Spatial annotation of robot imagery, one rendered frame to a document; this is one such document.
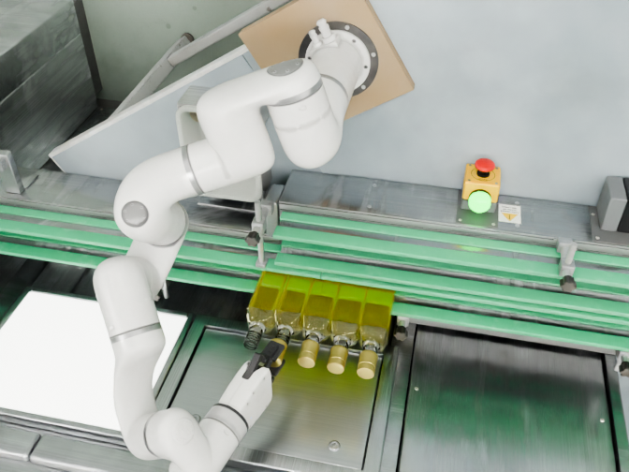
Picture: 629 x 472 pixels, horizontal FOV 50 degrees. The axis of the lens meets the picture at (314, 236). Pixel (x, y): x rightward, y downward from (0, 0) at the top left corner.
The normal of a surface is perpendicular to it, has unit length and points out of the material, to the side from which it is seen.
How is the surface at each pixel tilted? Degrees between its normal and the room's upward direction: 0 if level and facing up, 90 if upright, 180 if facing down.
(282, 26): 1
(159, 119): 0
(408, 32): 0
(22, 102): 90
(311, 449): 90
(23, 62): 90
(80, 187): 90
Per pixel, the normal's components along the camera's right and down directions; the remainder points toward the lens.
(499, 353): -0.01, -0.76
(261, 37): -0.21, 0.63
